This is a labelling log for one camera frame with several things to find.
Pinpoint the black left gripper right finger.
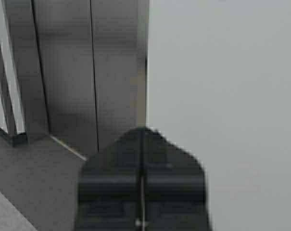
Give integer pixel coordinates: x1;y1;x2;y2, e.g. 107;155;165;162
143;128;212;231

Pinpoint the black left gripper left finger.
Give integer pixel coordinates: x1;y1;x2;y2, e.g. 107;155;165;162
74;128;143;231

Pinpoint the steel elevator door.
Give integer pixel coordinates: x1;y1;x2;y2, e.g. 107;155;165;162
4;0;151;159

